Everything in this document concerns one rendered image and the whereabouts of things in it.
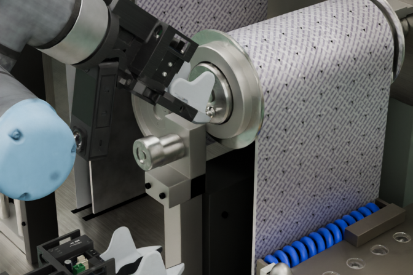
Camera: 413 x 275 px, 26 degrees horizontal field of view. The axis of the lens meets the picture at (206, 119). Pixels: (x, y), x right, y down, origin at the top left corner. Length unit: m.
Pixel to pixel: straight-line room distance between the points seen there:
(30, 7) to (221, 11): 0.50
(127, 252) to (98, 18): 0.29
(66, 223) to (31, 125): 0.78
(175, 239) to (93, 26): 0.39
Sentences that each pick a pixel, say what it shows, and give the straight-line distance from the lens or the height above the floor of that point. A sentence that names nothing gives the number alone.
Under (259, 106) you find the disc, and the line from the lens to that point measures 1.02.
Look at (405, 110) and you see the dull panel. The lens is 1.32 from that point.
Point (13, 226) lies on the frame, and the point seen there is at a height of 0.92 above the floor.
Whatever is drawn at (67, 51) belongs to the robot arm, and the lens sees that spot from 0.87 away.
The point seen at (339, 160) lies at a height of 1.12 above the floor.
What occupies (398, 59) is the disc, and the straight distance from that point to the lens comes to 1.19.
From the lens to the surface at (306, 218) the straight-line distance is 1.18.
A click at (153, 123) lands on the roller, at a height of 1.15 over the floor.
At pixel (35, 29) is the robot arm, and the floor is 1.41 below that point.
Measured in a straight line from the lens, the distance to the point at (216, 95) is 1.04.
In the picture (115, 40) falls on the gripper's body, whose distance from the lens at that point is 0.89.
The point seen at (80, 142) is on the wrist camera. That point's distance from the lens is 0.95.
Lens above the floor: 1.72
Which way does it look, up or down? 28 degrees down
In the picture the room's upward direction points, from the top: straight up
